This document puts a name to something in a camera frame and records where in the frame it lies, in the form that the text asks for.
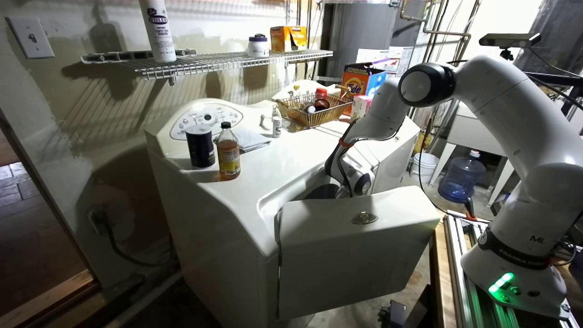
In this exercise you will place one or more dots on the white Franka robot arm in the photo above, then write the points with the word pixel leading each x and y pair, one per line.
pixel 522 133

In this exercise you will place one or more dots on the white washing machine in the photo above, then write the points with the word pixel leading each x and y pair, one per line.
pixel 219 229

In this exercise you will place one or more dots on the white paper sheet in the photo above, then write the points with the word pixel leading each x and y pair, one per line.
pixel 250 138

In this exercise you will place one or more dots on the wicker basket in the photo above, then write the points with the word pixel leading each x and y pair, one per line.
pixel 316 114

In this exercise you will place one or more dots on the amber liquid bottle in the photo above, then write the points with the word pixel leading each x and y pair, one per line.
pixel 228 156

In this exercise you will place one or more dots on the red labelled bottle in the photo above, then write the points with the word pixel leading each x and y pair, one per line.
pixel 321 100

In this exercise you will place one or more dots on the pink box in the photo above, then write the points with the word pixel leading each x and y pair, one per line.
pixel 361 105

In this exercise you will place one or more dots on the dark cylindrical can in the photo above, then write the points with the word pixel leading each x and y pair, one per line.
pixel 201 147

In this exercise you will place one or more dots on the white dryer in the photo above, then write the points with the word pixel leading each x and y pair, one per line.
pixel 394 156

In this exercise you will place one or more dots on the orange detergent box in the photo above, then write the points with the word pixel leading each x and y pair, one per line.
pixel 358 78

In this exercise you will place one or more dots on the white jar dark lid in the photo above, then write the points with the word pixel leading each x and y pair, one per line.
pixel 257 45

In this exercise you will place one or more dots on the yellow box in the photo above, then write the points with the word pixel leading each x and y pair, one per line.
pixel 285 38

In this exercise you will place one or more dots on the white bucket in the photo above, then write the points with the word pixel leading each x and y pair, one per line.
pixel 430 165

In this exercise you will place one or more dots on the grey water heater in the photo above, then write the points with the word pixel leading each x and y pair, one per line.
pixel 358 36

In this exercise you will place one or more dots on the blue water jug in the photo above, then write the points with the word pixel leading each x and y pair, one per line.
pixel 460 178

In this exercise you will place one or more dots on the white utility sink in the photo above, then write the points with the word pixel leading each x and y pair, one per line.
pixel 474 129

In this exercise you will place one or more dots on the white spray can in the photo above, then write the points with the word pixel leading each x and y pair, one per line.
pixel 159 32

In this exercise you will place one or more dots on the robot mounting table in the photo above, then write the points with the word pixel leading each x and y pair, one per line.
pixel 471 284

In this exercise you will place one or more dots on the black camera on stand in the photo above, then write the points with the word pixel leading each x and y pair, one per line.
pixel 507 38

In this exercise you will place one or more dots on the white wall switch plate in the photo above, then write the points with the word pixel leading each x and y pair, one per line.
pixel 30 36

